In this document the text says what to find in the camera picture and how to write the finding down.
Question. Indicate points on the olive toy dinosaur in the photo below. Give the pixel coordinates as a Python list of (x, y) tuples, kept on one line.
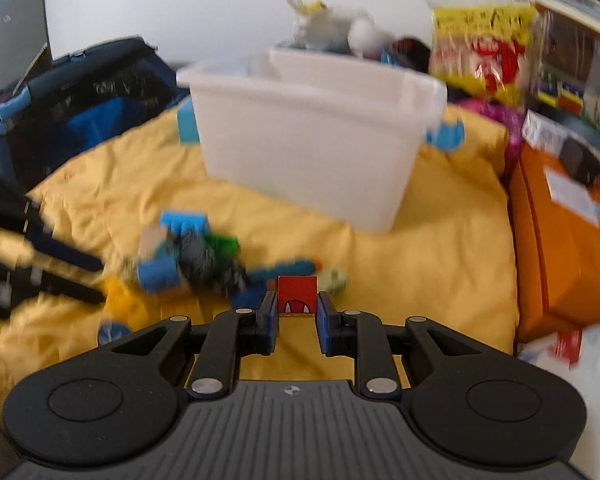
[(129, 268)]

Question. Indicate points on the blue duplo brick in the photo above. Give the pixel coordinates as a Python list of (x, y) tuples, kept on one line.
[(159, 273)]

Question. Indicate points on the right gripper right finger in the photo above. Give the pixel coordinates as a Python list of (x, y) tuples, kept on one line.
[(361, 337)]

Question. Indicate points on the wooden cube block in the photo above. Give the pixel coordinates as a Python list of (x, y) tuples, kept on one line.
[(155, 241)]

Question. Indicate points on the teal toy figure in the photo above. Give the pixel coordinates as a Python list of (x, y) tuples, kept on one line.
[(299, 267)]

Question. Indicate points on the shrimp cracker snack bag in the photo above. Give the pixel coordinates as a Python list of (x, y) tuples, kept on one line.
[(484, 47)]

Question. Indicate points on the light blue flat brick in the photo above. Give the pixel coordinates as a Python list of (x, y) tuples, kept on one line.
[(180, 223)]

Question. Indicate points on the pale green toy block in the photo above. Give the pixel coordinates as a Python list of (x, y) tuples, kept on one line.
[(331, 281)]

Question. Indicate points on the yellow quilted cloth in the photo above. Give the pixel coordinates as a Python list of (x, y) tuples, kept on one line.
[(449, 256)]

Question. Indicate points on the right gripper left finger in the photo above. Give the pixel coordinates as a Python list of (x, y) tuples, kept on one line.
[(219, 347)]

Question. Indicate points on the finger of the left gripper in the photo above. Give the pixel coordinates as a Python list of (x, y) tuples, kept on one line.
[(40, 236), (55, 284)]

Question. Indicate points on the blue black helmet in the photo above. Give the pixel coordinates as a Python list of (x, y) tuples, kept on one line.
[(407, 53)]

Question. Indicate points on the yellow duplo brick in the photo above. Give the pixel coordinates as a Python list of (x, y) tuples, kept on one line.
[(124, 305)]

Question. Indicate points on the light blue small box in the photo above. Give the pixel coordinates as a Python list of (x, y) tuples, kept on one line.
[(186, 119)]

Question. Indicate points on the white plastic bag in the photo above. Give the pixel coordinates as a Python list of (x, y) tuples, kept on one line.
[(337, 29)]

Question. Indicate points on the blue arch block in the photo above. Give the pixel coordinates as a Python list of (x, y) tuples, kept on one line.
[(110, 331)]

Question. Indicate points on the orange cardboard box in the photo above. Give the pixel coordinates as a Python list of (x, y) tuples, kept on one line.
[(557, 254)]

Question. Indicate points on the white plastic storage bin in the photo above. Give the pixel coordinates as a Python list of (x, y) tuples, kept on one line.
[(328, 132)]

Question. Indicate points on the dark blue bag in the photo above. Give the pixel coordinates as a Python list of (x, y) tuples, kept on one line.
[(61, 108)]

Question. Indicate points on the grey cabinet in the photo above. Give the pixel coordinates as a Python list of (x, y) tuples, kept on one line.
[(23, 34)]

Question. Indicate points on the small red cube block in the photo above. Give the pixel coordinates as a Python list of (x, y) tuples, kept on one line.
[(296, 295)]

